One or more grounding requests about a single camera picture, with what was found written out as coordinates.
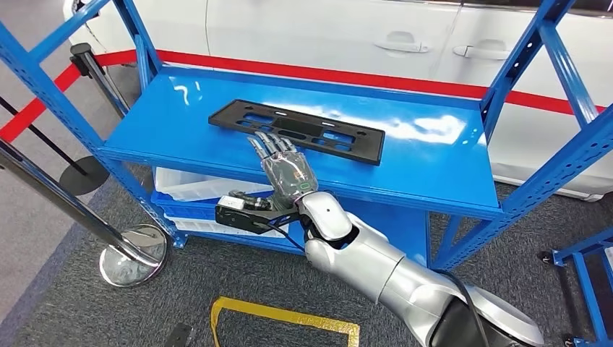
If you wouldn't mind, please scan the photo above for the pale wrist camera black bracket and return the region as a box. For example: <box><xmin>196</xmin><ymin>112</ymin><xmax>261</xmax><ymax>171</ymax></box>
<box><xmin>215</xmin><ymin>195</ymin><xmax>303</xmax><ymax>236</ymax></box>

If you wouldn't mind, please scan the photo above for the small blue wheeled rack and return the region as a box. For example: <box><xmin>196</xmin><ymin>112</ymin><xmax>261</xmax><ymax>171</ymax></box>
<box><xmin>539</xmin><ymin>227</ymin><xmax>613</xmax><ymax>347</ymax></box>

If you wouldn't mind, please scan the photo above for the white car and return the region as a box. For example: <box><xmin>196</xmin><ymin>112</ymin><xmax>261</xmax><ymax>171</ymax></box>
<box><xmin>62</xmin><ymin>0</ymin><xmax>613</xmax><ymax>202</ymax></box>

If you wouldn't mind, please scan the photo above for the thin black camera cable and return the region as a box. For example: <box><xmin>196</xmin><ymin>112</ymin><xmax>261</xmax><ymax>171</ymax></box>
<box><xmin>258</xmin><ymin>220</ymin><xmax>309</xmax><ymax>253</ymax></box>

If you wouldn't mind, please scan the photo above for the long black plastic part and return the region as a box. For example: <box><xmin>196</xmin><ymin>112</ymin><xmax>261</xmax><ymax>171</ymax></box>
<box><xmin>208</xmin><ymin>99</ymin><xmax>387</xmax><ymax>167</ymax></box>

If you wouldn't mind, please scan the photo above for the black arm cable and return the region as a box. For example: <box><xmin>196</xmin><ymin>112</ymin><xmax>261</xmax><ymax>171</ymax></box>
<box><xmin>433</xmin><ymin>270</ymin><xmax>492</xmax><ymax>347</ymax></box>

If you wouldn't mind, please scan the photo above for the blue metal shelf rack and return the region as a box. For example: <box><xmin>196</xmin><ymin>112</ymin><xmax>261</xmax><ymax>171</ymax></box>
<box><xmin>0</xmin><ymin>0</ymin><xmax>613</xmax><ymax>272</ymax></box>

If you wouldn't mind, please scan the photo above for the red barrier belt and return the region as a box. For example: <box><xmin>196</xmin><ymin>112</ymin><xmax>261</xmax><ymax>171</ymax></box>
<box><xmin>0</xmin><ymin>49</ymin><xmax>606</xmax><ymax>144</ymax></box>

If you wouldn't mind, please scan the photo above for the black robot foot plate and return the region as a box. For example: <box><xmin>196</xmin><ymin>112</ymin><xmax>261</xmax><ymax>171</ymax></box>
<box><xmin>165</xmin><ymin>323</ymin><xmax>194</xmax><ymax>347</ymax></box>

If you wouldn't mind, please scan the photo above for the white plastic crate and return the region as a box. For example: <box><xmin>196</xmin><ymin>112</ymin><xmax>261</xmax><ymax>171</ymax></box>
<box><xmin>165</xmin><ymin>215</ymin><xmax>288</xmax><ymax>239</ymax></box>
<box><xmin>154</xmin><ymin>166</ymin><xmax>274</xmax><ymax>203</ymax></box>

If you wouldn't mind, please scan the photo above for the chrome stanchion post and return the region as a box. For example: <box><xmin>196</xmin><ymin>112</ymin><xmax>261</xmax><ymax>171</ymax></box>
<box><xmin>69</xmin><ymin>43</ymin><xmax>130</xmax><ymax>119</ymax></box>
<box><xmin>0</xmin><ymin>139</ymin><xmax>168</xmax><ymax>288</ymax></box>

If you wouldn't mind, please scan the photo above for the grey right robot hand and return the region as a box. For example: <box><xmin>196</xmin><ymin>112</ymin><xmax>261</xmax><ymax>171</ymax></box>
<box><xmin>228</xmin><ymin>132</ymin><xmax>320</xmax><ymax>213</ymax></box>

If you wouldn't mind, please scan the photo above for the yellow floor tape mark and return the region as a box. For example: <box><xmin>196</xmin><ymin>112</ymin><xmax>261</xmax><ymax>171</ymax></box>
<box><xmin>210</xmin><ymin>296</ymin><xmax>361</xmax><ymax>347</ymax></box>

